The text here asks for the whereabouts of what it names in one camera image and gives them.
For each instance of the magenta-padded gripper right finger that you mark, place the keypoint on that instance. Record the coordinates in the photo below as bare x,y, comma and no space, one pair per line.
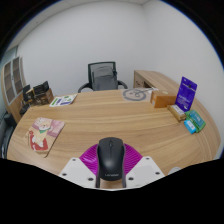
143,170

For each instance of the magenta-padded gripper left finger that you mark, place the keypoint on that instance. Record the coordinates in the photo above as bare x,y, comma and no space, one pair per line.
80,170

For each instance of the black computer mouse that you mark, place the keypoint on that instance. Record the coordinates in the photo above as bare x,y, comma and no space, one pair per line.
110,160

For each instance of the cartoon print mouse pad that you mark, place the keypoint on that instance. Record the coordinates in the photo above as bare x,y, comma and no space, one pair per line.
43,135

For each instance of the small blue box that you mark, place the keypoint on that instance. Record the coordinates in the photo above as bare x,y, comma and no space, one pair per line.
190,126

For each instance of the printed sticker sheet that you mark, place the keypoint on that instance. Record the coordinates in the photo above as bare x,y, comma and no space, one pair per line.
63,100

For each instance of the small green box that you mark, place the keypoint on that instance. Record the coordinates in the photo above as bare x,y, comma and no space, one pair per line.
196,120

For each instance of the orange-brown box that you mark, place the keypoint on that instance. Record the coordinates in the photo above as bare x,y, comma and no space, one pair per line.
163,99

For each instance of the round grey printed disc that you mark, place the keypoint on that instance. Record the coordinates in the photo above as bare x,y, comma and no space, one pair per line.
136,94

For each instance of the black leather chair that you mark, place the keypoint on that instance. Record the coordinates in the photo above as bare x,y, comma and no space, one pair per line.
6,136

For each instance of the purple card package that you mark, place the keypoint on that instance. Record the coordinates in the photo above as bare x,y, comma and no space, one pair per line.
186,94

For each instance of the small brown cardboard box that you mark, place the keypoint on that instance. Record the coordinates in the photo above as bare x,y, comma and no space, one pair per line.
31,95

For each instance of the black box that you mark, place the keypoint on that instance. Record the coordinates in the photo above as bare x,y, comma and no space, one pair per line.
40,87

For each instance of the wooden side desk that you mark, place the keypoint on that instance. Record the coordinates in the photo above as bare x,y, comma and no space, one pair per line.
156,78

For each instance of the grey backpack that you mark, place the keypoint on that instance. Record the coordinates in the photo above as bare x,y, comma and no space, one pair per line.
104,78

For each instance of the small black chair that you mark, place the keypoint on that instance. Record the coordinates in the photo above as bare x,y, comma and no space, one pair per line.
26,91

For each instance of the black mesh office chair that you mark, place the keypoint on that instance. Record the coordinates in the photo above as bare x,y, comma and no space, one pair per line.
89,71

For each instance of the wooden shelf unit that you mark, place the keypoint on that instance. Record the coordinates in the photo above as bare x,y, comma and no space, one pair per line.
11,80

